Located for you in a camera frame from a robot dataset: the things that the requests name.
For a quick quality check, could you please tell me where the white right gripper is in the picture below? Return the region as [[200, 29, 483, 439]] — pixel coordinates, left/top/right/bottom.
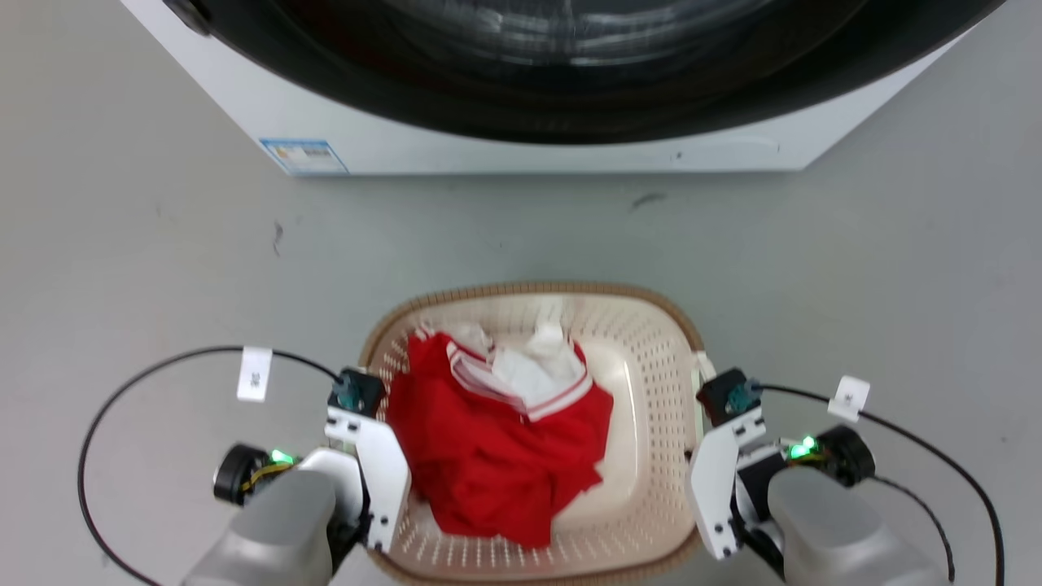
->
[[685, 406, 768, 562]]

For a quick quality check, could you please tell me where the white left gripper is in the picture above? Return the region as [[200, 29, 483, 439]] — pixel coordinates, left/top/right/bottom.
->
[[324, 407, 412, 554]]

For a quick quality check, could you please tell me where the beige plastic laundry basket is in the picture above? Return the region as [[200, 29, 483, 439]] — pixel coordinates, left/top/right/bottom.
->
[[358, 282, 711, 586]]

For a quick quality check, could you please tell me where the red garment with striped collar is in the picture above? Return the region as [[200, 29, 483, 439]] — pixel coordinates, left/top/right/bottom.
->
[[384, 331, 615, 551]]

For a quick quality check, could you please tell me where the white crumpled garment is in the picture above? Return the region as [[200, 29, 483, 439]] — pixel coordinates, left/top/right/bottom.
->
[[453, 321, 590, 413]]

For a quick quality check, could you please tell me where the blue white energy label sticker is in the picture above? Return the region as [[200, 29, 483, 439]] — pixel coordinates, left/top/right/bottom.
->
[[260, 138, 350, 177]]

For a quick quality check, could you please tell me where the white front-load washing machine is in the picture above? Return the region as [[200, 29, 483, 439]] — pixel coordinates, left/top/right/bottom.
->
[[120, 0, 1010, 177]]

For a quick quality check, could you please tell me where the black round washing machine door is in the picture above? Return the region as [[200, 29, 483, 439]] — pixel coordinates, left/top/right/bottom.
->
[[163, 0, 1007, 147]]

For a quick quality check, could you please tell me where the white cable tag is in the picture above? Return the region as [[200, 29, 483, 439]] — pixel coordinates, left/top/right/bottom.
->
[[236, 347, 274, 404], [828, 375, 871, 423]]

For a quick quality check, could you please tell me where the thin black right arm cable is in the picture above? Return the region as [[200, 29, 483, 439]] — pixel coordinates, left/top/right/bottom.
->
[[869, 474, 956, 584]]

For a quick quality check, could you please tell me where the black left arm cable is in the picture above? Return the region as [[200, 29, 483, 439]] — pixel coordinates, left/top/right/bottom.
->
[[77, 346, 346, 586]]

